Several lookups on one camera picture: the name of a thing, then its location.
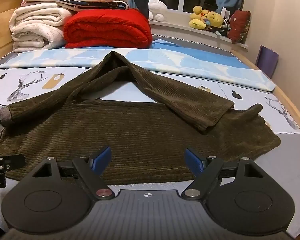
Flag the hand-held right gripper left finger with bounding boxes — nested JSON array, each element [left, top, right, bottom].
[[30, 146, 115, 201]]

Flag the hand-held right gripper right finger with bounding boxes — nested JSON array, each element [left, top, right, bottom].
[[181, 148, 268, 201]]

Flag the dark olive corduroy pants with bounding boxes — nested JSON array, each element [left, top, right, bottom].
[[0, 51, 282, 184]]

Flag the printed grey bed sheet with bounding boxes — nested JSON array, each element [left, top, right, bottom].
[[0, 38, 300, 238]]

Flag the light blue printed quilt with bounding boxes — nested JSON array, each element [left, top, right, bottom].
[[0, 39, 277, 92]]

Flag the red folded blanket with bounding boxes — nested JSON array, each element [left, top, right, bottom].
[[63, 8, 153, 49]]

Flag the white folded fleece blanket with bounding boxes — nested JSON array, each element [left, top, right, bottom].
[[9, 6, 74, 50]]

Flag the black and white plush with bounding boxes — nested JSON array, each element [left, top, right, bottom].
[[214, 17, 232, 37]]

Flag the dark red cushion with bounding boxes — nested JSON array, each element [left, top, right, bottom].
[[227, 9, 251, 44]]

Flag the yellow duck plush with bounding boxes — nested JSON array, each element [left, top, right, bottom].
[[189, 5, 210, 30]]

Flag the yellow bear plush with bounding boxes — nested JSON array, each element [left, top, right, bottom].
[[205, 10, 225, 28]]

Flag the white seal plush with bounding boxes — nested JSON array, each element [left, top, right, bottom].
[[147, 0, 169, 22]]

